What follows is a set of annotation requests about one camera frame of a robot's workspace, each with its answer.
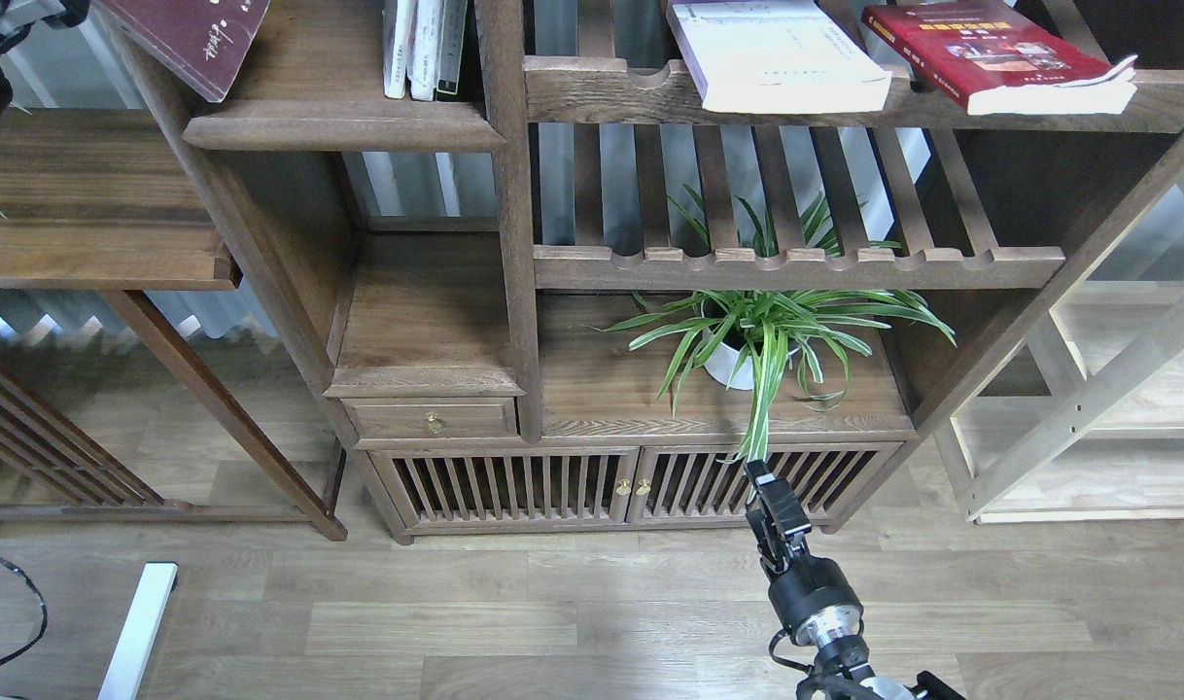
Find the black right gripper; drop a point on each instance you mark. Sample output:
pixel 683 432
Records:
pixel 810 594

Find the maroon book white characters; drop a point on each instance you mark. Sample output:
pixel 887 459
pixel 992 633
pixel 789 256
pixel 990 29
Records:
pixel 203 42

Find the red hardcover book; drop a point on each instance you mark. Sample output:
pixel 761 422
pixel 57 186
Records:
pixel 991 60

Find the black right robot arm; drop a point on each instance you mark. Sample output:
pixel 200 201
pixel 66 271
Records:
pixel 845 673

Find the white plant pot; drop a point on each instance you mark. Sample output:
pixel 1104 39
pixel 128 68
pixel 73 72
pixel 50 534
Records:
pixel 729 364

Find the spider plant green leaves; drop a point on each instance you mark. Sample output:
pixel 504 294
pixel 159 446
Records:
pixel 769 333

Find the dark wooden bookshelf cabinet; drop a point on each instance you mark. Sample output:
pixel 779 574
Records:
pixel 458 257

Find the brass drawer knob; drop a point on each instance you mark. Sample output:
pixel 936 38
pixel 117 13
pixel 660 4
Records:
pixel 434 424

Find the dark slatted wooden rack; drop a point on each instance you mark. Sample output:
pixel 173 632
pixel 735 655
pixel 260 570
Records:
pixel 40 443

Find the white upright book left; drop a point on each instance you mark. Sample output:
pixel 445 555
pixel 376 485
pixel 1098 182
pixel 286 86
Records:
pixel 398 23

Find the white upright book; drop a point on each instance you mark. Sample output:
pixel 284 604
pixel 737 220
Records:
pixel 398 23
pixel 425 50

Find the white upright book middle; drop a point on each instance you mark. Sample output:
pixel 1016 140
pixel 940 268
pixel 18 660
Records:
pixel 425 50

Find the dark spine upright book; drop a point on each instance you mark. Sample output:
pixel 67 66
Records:
pixel 453 31

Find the white paperback book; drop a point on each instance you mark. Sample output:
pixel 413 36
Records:
pixel 774 57

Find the light wooden shelf frame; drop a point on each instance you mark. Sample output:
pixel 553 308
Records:
pixel 1088 422

